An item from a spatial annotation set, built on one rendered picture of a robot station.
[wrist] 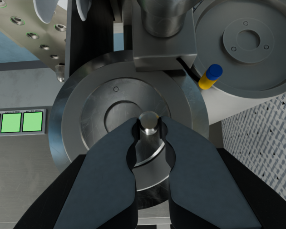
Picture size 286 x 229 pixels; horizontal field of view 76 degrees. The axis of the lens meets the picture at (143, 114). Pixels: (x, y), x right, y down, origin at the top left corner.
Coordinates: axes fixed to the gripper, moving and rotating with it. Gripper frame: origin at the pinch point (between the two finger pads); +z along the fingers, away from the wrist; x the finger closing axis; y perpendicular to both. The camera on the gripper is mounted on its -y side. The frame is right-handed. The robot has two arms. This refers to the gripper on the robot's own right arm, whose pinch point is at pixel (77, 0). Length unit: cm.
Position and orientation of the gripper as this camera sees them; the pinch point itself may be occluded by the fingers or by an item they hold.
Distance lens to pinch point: 27.7
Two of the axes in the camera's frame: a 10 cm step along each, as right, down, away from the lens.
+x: 10.0, -0.5, -0.3
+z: 0.4, 1.9, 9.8
